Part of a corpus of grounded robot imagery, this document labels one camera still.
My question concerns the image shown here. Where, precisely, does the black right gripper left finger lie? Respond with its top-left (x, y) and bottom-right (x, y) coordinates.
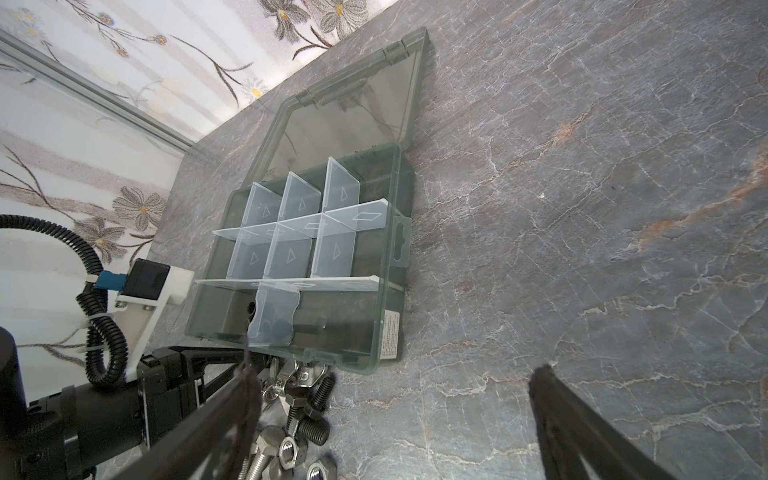
top-left (116, 363), bottom-right (261, 479)

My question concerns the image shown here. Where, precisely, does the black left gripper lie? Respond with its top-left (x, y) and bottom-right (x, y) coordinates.
top-left (137, 346), bottom-right (244, 447)

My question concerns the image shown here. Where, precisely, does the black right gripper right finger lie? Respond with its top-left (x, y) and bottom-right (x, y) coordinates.
top-left (528, 364), bottom-right (672, 479)

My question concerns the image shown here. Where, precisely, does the silver hex bolt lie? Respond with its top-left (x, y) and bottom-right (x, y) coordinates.
top-left (238, 426), bottom-right (286, 480)

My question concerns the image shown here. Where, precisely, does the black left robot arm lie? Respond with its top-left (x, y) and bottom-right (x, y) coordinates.
top-left (1, 330), bottom-right (266, 479)

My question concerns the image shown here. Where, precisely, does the silver hex nut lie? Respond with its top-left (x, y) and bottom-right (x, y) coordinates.
top-left (277, 436), bottom-right (308, 470)
top-left (305, 455), bottom-right (338, 480)

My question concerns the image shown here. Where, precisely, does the silver wing nut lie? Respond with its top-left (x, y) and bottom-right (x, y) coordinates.
top-left (269, 357), bottom-right (329, 394)

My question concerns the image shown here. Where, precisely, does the grey plastic organizer box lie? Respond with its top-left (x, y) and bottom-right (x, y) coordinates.
top-left (186, 28), bottom-right (429, 374)

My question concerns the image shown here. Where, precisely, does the black corrugated cable conduit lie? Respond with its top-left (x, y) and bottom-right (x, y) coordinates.
top-left (0, 214), bottom-right (130, 388)

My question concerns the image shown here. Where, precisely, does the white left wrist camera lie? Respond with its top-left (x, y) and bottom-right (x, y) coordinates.
top-left (95, 259), bottom-right (194, 382)

